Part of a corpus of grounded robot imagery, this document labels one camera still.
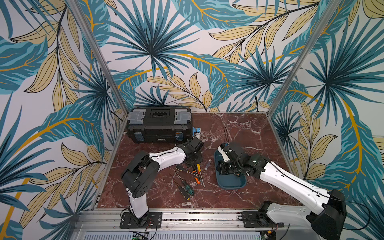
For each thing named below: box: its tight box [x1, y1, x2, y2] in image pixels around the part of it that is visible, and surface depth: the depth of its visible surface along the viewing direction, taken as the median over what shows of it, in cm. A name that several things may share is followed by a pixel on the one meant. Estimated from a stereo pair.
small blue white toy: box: [191, 126, 202, 139], surface depth 108 cm
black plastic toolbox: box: [126, 107, 193, 144], surface depth 94 cm
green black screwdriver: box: [175, 171, 195, 196], surface depth 83 cm
